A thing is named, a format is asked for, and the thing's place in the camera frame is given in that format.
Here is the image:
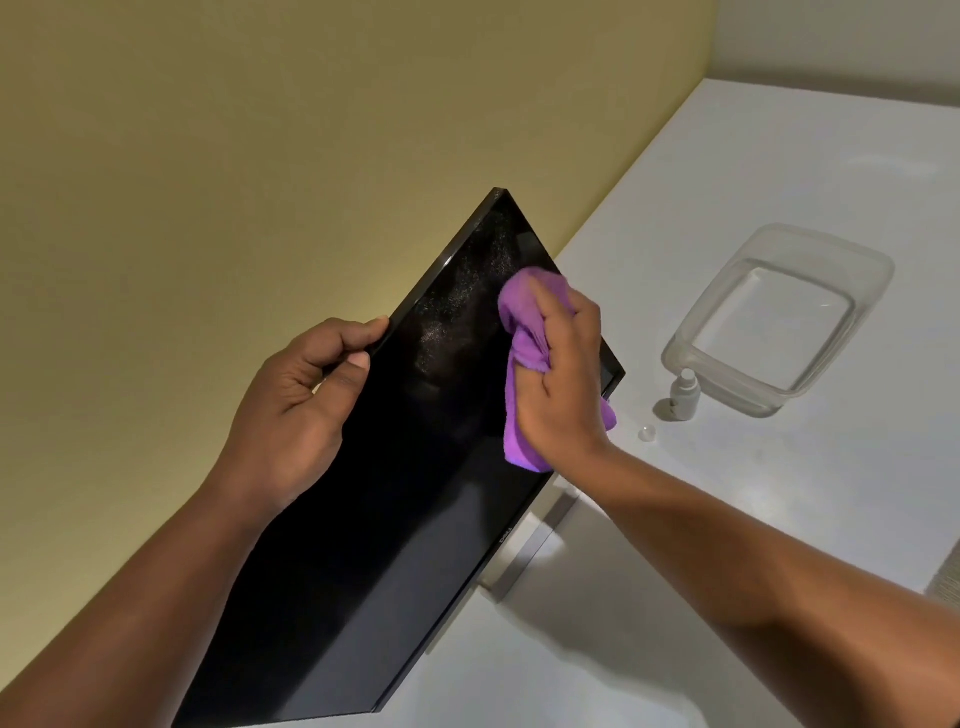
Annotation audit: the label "person's left hand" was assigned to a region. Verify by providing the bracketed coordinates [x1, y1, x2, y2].
[212, 316, 392, 520]

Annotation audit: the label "person's right hand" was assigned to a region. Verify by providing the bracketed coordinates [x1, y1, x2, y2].
[514, 274, 621, 468]

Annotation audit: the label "black monitor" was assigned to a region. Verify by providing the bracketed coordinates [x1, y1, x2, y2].
[174, 187, 627, 728]

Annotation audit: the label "small white dropper bottle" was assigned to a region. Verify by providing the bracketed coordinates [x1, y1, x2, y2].
[669, 368, 703, 422]

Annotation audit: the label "grey woven fabric object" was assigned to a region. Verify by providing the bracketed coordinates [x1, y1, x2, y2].
[925, 538, 960, 605]

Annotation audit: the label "purple microfibre cloth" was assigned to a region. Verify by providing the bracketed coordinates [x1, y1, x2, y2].
[498, 266, 619, 474]

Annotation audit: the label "clear plastic container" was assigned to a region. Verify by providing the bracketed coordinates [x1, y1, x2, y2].
[660, 222, 897, 420]

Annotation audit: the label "person's right forearm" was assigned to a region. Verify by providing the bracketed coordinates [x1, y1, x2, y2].
[551, 442, 960, 728]

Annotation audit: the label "silver monitor stand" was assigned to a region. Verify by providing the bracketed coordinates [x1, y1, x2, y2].
[478, 478, 584, 606]

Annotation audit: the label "person's left forearm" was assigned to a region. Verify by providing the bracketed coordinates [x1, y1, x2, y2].
[0, 480, 282, 728]

